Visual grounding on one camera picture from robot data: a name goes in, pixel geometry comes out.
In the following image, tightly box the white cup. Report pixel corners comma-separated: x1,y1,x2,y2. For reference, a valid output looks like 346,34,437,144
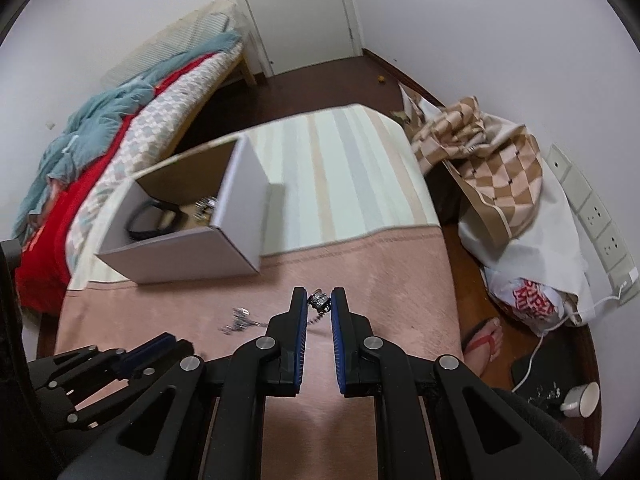
560,381,601,418

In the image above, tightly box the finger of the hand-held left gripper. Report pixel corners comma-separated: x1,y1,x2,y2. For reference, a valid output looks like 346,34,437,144
27,332,178,386
47,339,197,431

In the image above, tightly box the grey checkered quilt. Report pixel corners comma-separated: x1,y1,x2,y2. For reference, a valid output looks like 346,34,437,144
65,52,243,276

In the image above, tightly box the white charger cable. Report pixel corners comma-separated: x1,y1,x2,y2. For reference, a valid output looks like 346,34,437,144
512,282,626,391

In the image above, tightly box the wooden bed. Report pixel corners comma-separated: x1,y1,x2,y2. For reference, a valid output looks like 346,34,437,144
12,0,258,311

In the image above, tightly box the person's foot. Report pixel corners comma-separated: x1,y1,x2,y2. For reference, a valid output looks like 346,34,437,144
460,316,506,376

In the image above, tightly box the white door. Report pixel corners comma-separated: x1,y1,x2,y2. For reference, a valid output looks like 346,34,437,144
222,0,363,78

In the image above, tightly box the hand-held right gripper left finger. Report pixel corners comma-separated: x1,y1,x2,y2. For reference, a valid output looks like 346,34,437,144
57,286,308,480

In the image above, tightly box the black smart watch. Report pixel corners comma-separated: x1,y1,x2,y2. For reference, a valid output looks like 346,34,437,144
125,197,187,241

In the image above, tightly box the red flip-flop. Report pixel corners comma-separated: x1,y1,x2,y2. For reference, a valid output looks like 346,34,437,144
460,317,506,366

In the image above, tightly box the red patterned blanket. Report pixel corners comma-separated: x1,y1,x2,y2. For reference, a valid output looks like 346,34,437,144
15,55,211,311

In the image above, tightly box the pink and striped table cover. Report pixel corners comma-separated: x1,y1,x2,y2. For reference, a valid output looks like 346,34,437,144
52,104,463,480

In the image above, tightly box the white cardboard box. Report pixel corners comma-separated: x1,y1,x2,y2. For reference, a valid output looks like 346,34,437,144
95,135,286,285

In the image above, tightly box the silver link bracelet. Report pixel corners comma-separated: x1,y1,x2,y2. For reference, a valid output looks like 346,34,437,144
220,306,268,333

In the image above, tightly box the thin silver necklace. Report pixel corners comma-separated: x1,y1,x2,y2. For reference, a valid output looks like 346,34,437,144
306,287,332,328

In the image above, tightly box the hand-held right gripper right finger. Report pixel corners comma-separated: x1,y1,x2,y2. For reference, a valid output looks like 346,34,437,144
330,286,583,480

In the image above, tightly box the white printed plastic bag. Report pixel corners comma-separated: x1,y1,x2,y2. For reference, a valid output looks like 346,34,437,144
485,265,583,336

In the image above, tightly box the white wall socket panel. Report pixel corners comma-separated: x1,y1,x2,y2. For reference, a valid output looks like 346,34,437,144
542,142,640,306

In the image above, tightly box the brown checkered cloth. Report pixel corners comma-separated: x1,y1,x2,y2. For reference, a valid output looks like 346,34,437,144
410,96,543,241

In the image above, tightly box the teal blanket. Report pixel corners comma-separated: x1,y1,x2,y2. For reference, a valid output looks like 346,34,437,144
12,30,241,236

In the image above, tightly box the checkered brown white fabric pile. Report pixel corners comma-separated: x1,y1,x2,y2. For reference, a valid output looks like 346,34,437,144
457,110,591,331

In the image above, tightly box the striped pillow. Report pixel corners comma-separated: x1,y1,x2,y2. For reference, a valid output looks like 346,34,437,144
102,0,241,86

